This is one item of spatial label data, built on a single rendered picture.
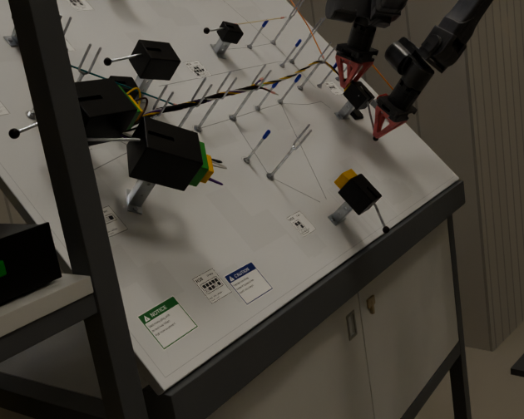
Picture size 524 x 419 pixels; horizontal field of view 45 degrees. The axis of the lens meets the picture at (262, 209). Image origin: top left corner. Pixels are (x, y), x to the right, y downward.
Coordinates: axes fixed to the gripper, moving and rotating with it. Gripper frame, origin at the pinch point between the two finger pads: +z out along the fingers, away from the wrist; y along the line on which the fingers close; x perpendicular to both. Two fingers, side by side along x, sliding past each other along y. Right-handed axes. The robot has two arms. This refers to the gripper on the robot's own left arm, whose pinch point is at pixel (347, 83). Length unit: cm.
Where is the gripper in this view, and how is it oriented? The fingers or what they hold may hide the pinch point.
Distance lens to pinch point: 160.8
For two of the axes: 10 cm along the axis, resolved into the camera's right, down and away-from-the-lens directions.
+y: -6.0, 2.5, -7.6
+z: -2.2, 8.6, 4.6
